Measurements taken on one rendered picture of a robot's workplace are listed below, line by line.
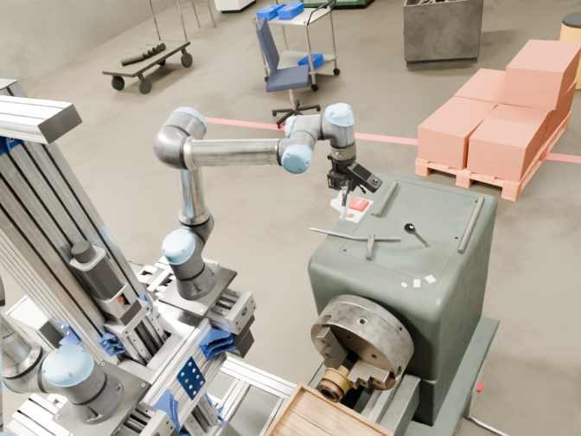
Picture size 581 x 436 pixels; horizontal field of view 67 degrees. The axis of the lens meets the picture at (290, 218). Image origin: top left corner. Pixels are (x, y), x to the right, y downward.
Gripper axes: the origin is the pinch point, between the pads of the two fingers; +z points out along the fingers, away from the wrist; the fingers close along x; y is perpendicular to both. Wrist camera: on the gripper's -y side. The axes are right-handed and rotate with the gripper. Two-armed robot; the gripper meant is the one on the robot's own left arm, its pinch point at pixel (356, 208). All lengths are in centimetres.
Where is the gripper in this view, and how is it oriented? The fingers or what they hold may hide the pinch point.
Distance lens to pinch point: 144.8
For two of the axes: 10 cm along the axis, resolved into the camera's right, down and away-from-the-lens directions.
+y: -8.1, -2.6, 5.3
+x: -5.6, 6.1, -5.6
